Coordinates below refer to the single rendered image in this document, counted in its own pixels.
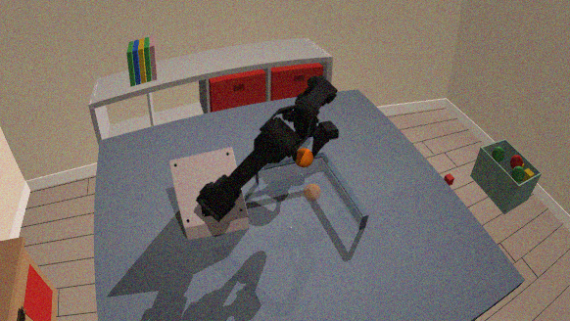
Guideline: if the clear l-shaped low wall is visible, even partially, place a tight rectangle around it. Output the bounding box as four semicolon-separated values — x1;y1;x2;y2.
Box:
259;158;362;230

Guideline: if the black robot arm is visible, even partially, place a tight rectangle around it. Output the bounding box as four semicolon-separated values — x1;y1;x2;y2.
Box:
196;75;338;222

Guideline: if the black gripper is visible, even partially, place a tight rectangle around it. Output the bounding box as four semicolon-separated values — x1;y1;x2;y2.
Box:
292;112;339;161

